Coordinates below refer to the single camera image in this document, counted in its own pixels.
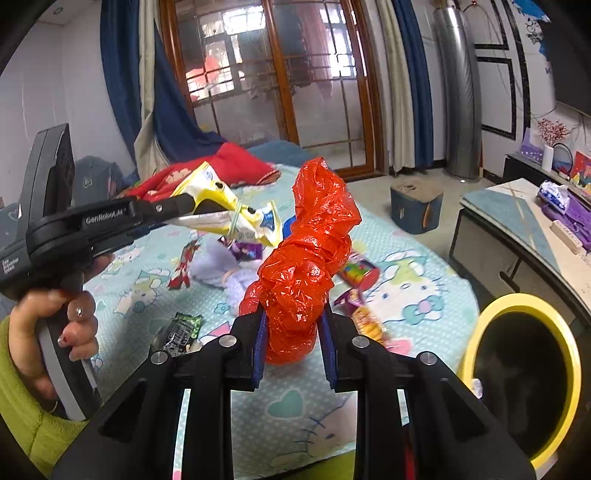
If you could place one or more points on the cartoon cat printed bed sheet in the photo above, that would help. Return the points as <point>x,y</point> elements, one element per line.
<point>295,413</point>

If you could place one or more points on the person's left hand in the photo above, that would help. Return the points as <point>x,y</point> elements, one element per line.
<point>27,332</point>

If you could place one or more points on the green black snack packet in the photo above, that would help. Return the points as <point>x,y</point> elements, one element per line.
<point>180,330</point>

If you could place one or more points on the red brown candy wrapper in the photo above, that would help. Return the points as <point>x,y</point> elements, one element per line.
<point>184,267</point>

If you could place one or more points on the colourful striped snack packet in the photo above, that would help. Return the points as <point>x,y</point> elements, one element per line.
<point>358,274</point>

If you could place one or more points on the round black framed ornament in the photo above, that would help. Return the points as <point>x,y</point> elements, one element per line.
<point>563,160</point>

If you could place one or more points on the white power strip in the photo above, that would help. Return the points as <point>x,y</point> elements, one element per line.
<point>567,236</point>

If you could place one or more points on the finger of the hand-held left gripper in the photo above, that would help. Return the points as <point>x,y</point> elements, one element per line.
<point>175,208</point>

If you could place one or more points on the orange yellow snack packet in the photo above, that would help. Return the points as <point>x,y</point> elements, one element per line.
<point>369,325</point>

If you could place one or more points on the purple foam net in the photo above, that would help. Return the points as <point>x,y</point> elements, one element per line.
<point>212,270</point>

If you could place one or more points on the yellow trash bin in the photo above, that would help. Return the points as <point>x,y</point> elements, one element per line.
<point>521,302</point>

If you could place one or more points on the marble top coffee table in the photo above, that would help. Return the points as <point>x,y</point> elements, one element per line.
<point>503,212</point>

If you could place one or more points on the black television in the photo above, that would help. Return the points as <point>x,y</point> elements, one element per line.
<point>575,69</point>

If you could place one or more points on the grey heart print pillow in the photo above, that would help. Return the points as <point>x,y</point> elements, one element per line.
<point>99,175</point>

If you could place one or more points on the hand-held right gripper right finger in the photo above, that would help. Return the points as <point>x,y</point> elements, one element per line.
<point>328,353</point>

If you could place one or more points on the red blanket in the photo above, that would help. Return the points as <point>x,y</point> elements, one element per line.
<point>240,166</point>

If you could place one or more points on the white vase with red flowers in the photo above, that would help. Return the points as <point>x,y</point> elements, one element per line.
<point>548,154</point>

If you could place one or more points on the blue curtain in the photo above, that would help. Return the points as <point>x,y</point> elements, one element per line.
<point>171,120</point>
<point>418,92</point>

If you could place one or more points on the silver cylindrical air conditioner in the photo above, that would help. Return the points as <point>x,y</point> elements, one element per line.
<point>457,92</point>

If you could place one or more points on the wooden glass door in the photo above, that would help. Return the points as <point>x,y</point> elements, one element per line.
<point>277,92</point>

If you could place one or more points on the purple snack packet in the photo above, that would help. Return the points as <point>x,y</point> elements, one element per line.
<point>247,251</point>

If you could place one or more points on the blue flower wall sticker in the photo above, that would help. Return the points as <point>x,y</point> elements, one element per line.
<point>531,14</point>

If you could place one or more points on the colourful picture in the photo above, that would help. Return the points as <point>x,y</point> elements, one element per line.
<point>581,170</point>

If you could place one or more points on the red plastic bag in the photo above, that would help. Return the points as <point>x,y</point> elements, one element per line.
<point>304,277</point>

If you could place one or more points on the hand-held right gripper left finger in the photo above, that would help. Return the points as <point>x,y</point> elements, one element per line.
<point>260,344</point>

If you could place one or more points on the black television cabinet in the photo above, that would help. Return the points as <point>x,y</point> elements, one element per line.
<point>521,168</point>

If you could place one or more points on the small purple wrapper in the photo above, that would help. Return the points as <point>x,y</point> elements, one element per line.
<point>348,300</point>

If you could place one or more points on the tissue packet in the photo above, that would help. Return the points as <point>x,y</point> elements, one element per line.
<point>554,194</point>

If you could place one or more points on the blue storage box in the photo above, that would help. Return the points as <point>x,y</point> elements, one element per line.
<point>415,210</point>

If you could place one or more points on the beige curtain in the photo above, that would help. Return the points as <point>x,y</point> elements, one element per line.
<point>150,92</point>
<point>397,83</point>

